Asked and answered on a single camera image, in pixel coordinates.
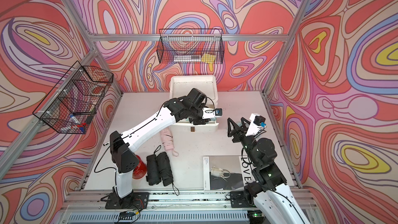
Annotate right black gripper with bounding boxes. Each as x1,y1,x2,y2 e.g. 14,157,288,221
227,117,261,166

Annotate white plastic drawer cabinet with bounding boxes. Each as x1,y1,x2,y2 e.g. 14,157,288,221
170,75,219,133

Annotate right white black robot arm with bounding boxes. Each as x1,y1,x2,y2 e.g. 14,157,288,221
227,114,310,224

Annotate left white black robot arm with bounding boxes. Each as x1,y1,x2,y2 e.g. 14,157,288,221
109,88,222,199

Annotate pink folded umbrella lower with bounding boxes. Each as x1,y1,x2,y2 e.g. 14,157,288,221
160,128,179,157

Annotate black folded umbrella right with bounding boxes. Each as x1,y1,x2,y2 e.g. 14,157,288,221
157,152,180,196

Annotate black folded umbrella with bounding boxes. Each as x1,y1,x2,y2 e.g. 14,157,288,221
157,152,180,196
146,154,161,186

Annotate black folded umbrella left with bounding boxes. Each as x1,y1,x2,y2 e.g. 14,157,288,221
146,154,161,186

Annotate black white magazine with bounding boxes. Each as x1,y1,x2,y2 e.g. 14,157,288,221
203,155,255,190

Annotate transparent box in basket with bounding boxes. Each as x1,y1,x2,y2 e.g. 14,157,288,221
173,55,202,63

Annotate yellow item in basket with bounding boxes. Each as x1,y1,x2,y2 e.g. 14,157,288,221
201,54,217,64

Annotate blue red marker pens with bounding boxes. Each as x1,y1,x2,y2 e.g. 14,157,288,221
69,114,87,133

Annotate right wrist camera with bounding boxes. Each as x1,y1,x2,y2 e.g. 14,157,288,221
253,115,266,128

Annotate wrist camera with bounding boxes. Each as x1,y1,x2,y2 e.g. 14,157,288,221
215,108,223,117
253,115,266,128

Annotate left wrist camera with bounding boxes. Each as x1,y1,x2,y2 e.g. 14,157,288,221
215,108,223,117

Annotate black wire basket back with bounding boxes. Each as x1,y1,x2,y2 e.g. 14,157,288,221
157,28,225,64

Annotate black wire basket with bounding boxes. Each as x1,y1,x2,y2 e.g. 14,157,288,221
157,28,225,64
33,61,114,134

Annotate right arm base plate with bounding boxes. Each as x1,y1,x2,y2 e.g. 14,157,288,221
226,191,256,208

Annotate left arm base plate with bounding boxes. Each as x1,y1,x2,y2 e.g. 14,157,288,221
101,192,149,211

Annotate black wire basket left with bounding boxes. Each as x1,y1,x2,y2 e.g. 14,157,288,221
33,61,114,134

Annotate aluminium frame rails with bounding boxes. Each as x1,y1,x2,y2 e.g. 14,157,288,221
0,0,324,224

